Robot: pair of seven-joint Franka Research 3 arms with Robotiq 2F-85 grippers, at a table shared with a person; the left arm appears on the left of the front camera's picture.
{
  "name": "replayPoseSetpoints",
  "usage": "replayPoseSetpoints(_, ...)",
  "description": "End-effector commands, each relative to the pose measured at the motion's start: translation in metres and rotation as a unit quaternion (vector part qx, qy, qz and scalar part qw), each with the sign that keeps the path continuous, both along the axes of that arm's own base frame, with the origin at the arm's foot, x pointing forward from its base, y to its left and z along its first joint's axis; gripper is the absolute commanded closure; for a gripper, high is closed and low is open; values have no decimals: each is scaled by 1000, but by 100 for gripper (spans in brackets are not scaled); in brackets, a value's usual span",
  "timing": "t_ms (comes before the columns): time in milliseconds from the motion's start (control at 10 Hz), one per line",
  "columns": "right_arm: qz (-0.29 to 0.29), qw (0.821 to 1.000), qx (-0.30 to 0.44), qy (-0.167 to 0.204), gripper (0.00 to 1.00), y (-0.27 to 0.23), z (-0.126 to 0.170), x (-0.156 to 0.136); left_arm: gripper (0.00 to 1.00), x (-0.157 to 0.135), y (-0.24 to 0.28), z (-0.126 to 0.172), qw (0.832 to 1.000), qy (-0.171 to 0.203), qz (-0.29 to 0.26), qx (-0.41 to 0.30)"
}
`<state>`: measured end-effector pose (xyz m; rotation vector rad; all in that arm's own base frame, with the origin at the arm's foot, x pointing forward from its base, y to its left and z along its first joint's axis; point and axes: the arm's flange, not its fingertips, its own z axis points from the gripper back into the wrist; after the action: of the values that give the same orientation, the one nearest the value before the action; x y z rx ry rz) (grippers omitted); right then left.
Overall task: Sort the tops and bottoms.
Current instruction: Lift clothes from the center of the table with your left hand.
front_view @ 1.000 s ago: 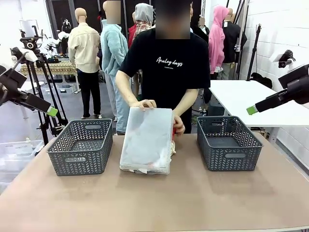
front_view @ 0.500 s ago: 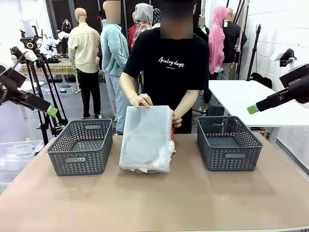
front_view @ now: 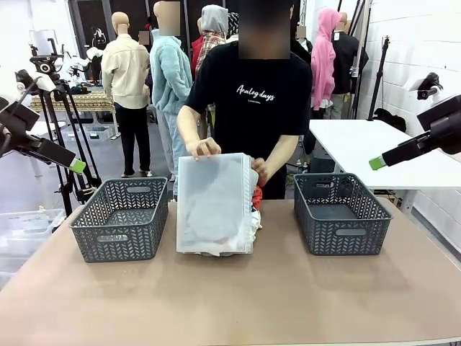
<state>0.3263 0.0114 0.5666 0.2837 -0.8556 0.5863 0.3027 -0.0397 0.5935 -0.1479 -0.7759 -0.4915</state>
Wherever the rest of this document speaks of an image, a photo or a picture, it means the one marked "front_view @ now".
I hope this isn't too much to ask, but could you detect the clear plastic storage box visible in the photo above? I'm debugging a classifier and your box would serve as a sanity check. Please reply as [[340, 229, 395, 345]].
[[0, 208, 66, 257]]

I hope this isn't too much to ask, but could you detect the mannequin in black jacket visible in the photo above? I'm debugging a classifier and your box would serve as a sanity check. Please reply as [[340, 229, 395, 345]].
[[290, 25, 313, 66]]

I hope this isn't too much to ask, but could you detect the clear floor storage bin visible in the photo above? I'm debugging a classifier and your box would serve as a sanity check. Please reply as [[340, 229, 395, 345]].
[[61, 124, 115, 142]]

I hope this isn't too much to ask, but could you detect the person in black T-shirt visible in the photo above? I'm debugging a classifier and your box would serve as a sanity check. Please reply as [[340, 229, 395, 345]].
[[185, 0, 313, 201]]

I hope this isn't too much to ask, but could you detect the mannequin in cream jacket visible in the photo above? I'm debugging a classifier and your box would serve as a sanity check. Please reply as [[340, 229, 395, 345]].
[[101, 11, 152, 178]]

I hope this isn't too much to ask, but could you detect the mannequin in pink hoodie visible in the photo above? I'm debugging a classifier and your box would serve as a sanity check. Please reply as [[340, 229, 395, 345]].
[[310, 7, 343, 111]]

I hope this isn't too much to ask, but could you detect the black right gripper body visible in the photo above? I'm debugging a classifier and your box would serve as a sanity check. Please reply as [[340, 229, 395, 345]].
[[416, 94, 461, 156]]

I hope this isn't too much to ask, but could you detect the table with patterned cloth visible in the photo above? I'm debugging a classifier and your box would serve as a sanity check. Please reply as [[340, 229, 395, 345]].
[[30, 92, 116, 113]]

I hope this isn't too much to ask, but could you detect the mannequin grey hood plaid shirt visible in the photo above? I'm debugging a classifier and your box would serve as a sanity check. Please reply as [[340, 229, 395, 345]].
[[190, 4, 231, 79]]

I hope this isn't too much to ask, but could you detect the orange shirt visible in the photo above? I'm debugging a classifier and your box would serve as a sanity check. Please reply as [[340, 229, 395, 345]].
[[251, 184, 264, 212]]

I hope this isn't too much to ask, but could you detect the grey woven plastic basket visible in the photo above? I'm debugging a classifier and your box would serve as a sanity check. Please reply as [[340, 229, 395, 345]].
[[68, 176, 169, 263], [293, 172, 393, 257]]

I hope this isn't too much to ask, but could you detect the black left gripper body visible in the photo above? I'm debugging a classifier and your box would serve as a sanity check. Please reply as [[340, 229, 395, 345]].
[[0, 100, 41, 146]]

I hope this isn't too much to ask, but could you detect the black camera tripod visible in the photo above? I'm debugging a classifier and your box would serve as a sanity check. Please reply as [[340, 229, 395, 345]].
[[28, 37, 102, 217]]

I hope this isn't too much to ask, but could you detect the black bag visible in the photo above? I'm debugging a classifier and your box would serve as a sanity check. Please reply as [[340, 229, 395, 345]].
[[372, 107, 407, 133]]

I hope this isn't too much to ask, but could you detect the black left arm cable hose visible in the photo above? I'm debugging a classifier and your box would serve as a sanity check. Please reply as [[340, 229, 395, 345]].
[[0, 77, 40, 159]]

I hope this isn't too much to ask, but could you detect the mannequin in black sweater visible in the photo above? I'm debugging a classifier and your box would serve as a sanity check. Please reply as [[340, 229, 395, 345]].
[[331, 12, 370, 120]]

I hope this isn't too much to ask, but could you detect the person's right hand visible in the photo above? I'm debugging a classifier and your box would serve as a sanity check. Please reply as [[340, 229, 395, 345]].
[[185, 136, 223, 162]]

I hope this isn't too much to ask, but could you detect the person's right forearm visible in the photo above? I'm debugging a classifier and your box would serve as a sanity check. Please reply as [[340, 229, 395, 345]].
[[176, 104, 213, 145]]

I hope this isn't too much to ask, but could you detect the black light stand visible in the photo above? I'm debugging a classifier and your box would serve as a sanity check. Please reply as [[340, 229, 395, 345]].
[[367, 35, 392, 122]]

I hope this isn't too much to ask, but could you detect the black crate under table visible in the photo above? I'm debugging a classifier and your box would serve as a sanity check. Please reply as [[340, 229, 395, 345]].
[[310, 154, 338, 174]]

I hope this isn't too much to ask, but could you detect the person's left hand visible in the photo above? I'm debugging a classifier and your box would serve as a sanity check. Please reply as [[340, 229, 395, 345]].
[[251, 157, 271, 187]]

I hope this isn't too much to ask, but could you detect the translucent plastic bag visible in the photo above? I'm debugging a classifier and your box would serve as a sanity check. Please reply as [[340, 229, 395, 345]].
[[175, 153, 261, 257]]

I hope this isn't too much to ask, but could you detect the large white side table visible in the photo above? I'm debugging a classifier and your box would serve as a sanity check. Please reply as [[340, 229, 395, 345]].
[[308, 118, 461, 217]]

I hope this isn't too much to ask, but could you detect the mannequin in teal fleece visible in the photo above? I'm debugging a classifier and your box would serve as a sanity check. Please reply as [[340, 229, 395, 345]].
[[149, 0, 194, 201]]

